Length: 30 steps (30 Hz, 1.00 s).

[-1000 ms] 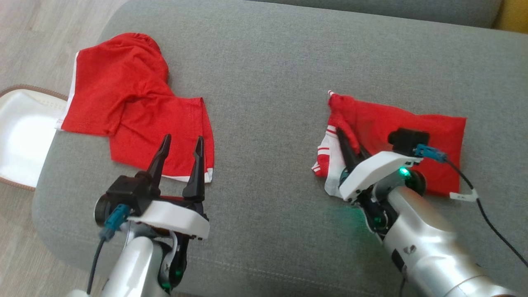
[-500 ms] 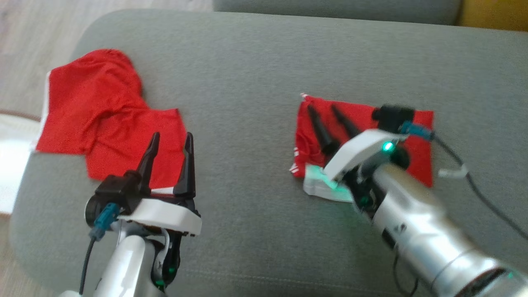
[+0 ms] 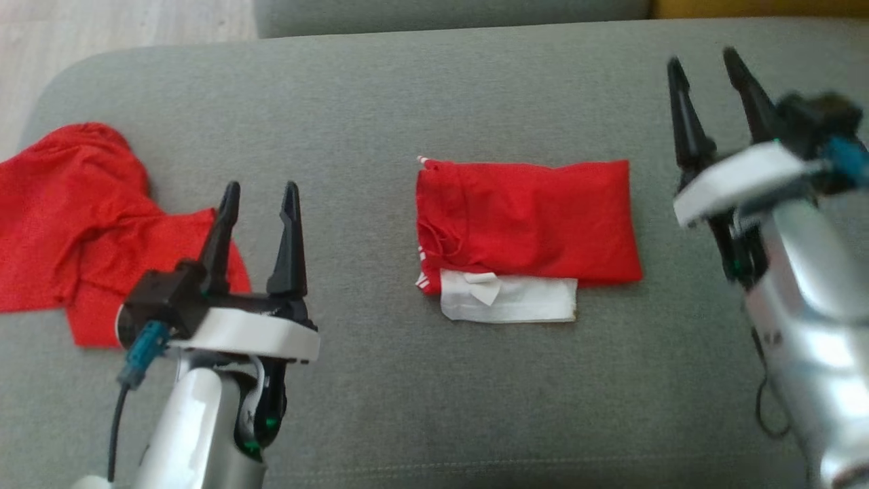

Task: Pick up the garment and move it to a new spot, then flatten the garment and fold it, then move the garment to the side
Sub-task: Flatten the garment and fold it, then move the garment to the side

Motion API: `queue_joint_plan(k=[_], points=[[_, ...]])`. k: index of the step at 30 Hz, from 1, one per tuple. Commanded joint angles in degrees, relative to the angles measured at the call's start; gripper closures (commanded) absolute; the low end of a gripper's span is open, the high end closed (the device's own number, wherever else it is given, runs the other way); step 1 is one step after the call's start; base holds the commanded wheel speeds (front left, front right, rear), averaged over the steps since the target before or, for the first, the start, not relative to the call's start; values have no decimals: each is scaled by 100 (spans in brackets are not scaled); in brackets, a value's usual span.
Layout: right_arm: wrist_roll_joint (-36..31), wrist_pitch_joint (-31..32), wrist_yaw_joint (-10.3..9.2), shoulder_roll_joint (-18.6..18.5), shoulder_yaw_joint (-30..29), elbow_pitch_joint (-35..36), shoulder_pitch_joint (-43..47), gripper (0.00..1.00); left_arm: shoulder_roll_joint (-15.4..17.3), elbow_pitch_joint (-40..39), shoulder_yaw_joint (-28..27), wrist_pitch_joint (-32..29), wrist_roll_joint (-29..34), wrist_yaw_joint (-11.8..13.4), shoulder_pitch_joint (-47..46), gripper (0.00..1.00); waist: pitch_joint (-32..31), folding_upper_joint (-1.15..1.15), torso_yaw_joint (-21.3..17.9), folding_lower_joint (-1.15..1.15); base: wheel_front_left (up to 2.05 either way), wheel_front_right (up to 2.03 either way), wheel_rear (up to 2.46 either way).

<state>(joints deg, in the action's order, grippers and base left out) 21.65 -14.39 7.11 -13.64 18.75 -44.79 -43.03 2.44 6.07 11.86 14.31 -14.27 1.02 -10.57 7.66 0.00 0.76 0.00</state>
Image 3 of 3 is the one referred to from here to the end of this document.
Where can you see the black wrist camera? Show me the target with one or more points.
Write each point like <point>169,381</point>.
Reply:
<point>818,119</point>
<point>163,299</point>

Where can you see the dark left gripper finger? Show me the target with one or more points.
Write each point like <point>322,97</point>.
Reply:
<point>288,251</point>
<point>220,251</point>

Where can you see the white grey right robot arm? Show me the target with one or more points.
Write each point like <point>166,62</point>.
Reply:
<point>815,326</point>

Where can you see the grey sofa back cushion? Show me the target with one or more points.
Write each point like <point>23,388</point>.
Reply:
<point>441,17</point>

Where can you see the yellow pillow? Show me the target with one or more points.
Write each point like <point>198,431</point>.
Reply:
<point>760,7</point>

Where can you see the grey sofa seat cushion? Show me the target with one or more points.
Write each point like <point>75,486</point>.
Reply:
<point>407,407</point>

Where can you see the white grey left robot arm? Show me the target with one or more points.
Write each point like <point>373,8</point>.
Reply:
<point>197,428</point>

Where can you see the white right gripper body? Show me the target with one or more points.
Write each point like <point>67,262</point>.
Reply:
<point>747,180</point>

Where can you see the red mesh shorts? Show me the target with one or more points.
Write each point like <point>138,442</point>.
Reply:
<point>68,210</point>

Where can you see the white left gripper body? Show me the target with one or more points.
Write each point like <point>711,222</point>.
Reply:
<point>251,333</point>

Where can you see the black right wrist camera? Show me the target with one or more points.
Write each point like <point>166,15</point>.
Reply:
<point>818,119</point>

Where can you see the red jersey with white sleeves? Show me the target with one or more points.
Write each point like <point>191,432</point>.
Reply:
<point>529,217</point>

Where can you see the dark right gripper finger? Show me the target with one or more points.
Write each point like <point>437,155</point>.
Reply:
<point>757,109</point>
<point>689,129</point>

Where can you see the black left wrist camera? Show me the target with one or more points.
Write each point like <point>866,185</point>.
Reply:
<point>163,299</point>

